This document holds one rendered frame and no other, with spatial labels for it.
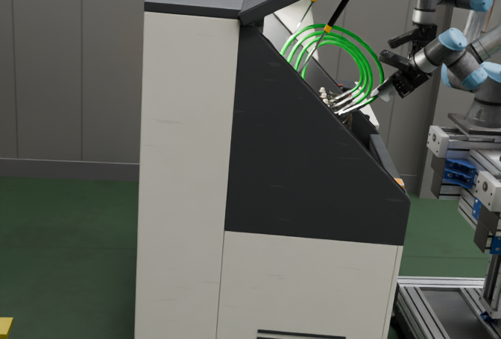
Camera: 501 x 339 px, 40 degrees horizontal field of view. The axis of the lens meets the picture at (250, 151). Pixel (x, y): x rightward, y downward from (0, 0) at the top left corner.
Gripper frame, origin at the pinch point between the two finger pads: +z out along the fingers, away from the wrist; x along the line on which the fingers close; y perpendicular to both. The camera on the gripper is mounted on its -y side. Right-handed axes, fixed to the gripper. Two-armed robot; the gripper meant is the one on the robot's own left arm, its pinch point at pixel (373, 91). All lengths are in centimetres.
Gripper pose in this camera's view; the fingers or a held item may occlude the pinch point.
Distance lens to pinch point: 237.1
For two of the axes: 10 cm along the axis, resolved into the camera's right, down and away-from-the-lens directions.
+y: 6.4, 7.7, 0.1
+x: 5.3, -4.5, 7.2
